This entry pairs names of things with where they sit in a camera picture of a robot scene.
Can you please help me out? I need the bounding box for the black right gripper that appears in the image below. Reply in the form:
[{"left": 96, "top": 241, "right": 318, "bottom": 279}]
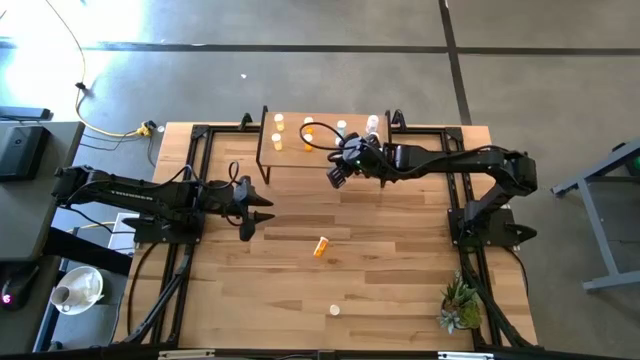
[{"left": 326, "top": 132, "right": 386, "bottom": 190}]

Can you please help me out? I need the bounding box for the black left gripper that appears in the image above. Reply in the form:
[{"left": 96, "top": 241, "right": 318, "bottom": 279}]
[{"left": 214, "top": 174, "right": 276, "bottom": 244}]

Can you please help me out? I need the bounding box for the wooden shelf with black legs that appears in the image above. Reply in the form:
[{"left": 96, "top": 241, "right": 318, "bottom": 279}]
[{"left": 256, "top": 105, "right": 397, "bottom": 189}]

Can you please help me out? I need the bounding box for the white paper sheet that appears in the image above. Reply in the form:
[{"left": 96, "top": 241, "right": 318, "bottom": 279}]
[{"left": 105, "top": 212, "right": 137, "bottom": 255}]

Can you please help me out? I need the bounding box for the potted green succulent plant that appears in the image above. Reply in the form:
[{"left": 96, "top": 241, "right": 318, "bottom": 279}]
[{"left": 437, "top": 271, "right": 484, "bottom": 335}]

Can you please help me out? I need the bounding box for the black flat bar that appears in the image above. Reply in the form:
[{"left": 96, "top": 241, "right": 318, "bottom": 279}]
[{"left": 43, "top": 225, "right": 134, "bottom": 277}]

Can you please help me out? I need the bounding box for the grey desk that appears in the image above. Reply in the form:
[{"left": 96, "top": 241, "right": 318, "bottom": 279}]
[{"left": 0, "top": 119, "right": 86, "bottom": 354}]

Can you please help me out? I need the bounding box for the black box device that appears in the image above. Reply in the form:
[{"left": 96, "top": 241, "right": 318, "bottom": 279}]
[{"left": 0, "top": 124, "right": 51, "bottom": 183}]

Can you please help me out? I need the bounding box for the dark flat device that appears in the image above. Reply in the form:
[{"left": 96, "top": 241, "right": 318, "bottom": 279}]
[{"left": 0, "top": 105, "right": 53, "bottom": 122}]

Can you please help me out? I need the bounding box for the black computer mouse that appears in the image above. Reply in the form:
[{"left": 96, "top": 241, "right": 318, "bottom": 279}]
[{"left": 0, "top": 263, "right": 40, "bottom": 312}]

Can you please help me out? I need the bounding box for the black left wrist cable loop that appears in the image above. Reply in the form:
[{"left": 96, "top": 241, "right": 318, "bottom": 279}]
[{"left": 225, "top": 160, "right": 242, "bottom": 191}]

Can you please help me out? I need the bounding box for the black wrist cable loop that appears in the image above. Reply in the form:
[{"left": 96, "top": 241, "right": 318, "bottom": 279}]
[
  {"left": 225, "top": 160, "right": 242, "bottom": 191},
  {"left": 298, "top": 121, "right": 351, "bottom": 152}
]

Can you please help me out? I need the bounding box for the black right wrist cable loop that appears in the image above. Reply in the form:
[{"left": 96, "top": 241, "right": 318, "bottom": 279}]
[{"left": 298, "top": 121, "right": 351, "bottom": 152}]

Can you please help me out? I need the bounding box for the black metal table frame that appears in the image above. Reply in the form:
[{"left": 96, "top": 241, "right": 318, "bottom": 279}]
[{"left": 118, "top": 112, "right": 541, "bottom": 351}]

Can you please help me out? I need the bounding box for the thin black floor cable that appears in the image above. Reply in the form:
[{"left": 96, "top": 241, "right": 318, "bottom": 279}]
[{"left": 79, "top": 133, "right": 157, "bottom": 169}]

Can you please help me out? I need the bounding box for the yellow floor cable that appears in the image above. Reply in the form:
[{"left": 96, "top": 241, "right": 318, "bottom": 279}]
[{"left": 44, "top": 0, "right": 153, "bottom": 139}]

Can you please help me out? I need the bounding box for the silver metal bracket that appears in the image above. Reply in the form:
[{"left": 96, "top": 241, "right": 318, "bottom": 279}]
[
  {"left": 158, "top": 349, "right": 217, "bottom": 360},
  {"left": 437, "top": 351, "right": 496, "bottom": 360}
]

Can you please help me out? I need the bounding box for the grey metal table frame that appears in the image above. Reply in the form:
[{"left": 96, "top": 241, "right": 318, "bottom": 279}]
[{"left": 549, "top": 138, "right": 640, "bottom": 294}]

